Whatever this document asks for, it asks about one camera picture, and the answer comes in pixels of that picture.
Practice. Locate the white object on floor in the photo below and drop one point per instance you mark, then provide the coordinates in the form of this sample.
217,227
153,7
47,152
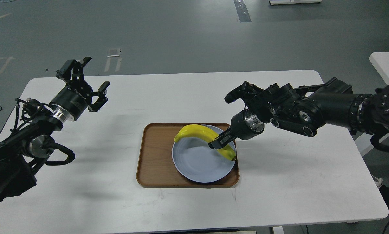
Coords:
286,2

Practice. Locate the light blue plate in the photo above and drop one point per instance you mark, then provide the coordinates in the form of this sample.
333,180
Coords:
194,159

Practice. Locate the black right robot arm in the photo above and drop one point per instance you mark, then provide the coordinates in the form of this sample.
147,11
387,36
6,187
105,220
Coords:
303,110

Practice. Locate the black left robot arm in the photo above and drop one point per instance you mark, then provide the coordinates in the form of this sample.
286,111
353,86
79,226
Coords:
30,144

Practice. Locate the yellow banana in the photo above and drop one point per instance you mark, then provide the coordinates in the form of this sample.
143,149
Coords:
206,134

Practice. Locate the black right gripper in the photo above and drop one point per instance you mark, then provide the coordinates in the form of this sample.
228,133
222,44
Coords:
244,125

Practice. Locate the white side table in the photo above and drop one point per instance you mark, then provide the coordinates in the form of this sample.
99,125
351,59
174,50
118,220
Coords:
380,61

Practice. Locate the brown wooden tray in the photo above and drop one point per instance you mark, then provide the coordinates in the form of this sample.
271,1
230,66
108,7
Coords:
156,169

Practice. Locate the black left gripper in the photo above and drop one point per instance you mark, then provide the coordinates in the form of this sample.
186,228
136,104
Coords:
75,99

